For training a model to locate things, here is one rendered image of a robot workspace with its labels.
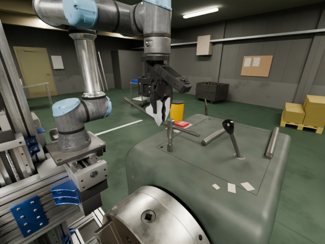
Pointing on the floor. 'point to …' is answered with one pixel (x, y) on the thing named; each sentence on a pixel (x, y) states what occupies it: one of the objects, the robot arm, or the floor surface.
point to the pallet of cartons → (305, 114)
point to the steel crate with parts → (212, 91)
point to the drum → (177, 110)
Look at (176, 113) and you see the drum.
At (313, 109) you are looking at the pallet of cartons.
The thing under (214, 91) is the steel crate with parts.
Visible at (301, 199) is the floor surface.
